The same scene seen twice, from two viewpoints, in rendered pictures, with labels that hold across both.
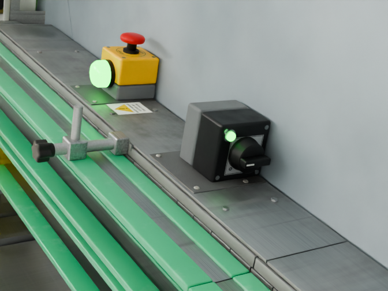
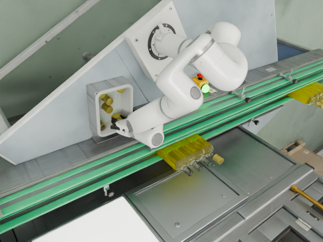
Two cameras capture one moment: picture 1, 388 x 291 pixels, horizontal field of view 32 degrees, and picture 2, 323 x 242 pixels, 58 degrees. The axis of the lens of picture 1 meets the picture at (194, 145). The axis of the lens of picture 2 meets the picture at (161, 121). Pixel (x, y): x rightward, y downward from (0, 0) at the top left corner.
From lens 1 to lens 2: 2.06 m
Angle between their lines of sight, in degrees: 80
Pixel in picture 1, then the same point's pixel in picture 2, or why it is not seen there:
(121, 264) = (254, 102)
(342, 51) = (247, 42)
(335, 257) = (256, 72)
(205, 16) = not seen: hidden behind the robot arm
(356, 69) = (249, 43)
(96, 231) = (245, 105)
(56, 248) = (229, 125)
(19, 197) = (209, 134)
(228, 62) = not seen: hidden behind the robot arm
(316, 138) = not seen: hidden behind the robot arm
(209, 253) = (262, 84)
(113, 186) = (249, 93)
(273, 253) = (261, 77)
